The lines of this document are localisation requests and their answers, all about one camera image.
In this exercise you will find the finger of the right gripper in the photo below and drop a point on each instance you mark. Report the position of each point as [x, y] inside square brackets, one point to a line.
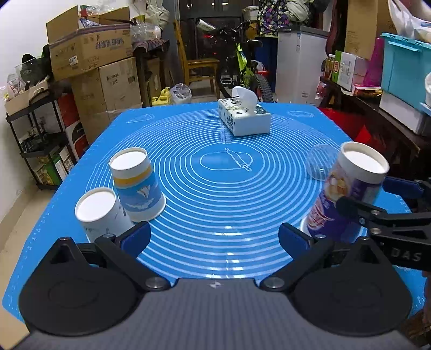
[370, 216]
[406, 188]

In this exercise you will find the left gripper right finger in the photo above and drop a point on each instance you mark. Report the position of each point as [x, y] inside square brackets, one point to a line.
[307, 253]

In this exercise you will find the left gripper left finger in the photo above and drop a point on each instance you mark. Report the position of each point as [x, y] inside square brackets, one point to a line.
[121, 253]

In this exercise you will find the purple paper cup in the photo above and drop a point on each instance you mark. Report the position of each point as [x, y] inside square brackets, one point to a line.
[358, 172]

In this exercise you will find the white patterned paper cup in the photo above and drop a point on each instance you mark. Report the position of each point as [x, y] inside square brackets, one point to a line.
[100, 212]

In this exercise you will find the clear plastic cup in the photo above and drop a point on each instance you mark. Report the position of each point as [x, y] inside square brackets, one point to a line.
[319, 161]

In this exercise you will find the blue yellow paper cup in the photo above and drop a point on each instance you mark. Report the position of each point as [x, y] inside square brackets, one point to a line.
[136, 184]

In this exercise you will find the dark wooden side table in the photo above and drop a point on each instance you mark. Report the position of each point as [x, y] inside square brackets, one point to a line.
[408, 154]

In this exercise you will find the white styrofoam box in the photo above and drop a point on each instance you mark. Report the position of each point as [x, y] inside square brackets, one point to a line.
[417, 120]

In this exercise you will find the blue silicone baking mat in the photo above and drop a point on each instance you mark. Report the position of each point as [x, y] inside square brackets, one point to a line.
[226, 197]

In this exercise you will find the teal plastic storage bin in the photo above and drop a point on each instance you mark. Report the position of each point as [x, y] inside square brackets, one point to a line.
[406, 64]

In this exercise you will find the green white product box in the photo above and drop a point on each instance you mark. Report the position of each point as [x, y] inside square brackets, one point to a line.
[348, 70]

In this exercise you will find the black metal shelf rack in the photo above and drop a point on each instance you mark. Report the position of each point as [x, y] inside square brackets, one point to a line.
[48, 133]

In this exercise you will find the white tissue box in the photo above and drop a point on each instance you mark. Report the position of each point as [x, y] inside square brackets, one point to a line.
[242, 115]

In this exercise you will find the lower cardboard box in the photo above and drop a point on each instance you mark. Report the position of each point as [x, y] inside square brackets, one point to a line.
[103, 93]

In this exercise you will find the white chest freezer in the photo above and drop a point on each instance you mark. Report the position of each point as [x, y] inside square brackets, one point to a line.
[301, 51]

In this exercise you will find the tall brown cardboard box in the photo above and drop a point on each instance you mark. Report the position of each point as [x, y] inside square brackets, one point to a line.
[366, 21]

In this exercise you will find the black green bicycle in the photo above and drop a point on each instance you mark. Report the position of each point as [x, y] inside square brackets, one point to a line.
[236, 55]

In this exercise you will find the wooden chair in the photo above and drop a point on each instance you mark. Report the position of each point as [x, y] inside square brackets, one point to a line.
[190, 67]

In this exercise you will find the open top cardboard box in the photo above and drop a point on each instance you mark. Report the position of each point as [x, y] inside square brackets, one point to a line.
[81, 39]

